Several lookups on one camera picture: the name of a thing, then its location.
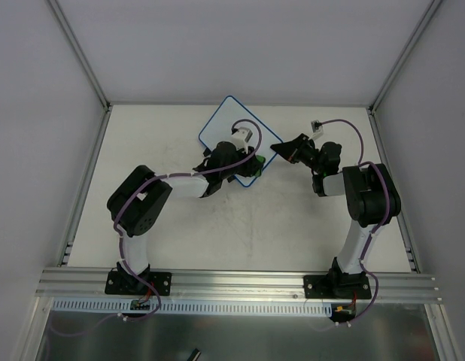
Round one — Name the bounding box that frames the green bone-shaped eraser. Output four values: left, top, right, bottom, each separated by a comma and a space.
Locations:
254, 155, 266, 177

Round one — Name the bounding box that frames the blue-framed whiteboard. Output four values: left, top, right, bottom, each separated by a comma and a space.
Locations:
195, 96, 282, 190

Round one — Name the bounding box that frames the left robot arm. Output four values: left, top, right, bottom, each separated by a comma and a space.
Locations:
107, 141, 266, 293

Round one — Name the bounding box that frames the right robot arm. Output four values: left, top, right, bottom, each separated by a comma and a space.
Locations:
270, 134, 401, 298

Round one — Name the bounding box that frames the black object bottom edge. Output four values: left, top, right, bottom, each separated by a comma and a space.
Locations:
187, 348, 201, 361

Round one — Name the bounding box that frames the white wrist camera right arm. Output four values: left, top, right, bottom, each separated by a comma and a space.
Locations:
311, 120, 324, 140

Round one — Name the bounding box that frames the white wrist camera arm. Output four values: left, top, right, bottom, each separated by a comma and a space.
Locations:
311, 120, 324, 140
230, 127, 253, 154

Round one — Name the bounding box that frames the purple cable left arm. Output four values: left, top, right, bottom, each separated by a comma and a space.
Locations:
47, 118, 263, 336

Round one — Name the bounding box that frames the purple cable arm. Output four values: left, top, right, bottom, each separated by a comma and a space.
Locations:
311, 119, 388, 332
47, 118, 263, 336

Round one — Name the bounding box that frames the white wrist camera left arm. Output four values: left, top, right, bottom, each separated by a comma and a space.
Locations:
230, 127, 253, 154

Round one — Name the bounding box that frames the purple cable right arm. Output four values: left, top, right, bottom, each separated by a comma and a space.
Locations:
311, 119, 388, 332

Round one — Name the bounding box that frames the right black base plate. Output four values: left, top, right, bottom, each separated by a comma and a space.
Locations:
303, 273, 372, 300

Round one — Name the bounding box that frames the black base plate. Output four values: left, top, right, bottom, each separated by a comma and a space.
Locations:
303, 273, 372, 300
105, 269, 172, 296

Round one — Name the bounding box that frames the white slotted cable duct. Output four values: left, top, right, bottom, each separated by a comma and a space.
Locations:
51, 297, 333, 317

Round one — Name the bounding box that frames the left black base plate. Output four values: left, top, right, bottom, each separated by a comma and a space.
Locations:
105, 269, 172, 296

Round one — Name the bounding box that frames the aluminium corner post right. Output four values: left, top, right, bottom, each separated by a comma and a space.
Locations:
367, 0, 444, 114

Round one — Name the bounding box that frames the aluminium corner post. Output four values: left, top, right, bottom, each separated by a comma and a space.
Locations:
45, 0, 110, 110
367, 0, 444, 114

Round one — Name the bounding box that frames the aluminium mounting rail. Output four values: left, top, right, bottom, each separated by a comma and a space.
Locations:
35, 267, 443, 304

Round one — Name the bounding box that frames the aluminium corner post left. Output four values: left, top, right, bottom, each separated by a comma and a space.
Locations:
45, 0, 110, 110

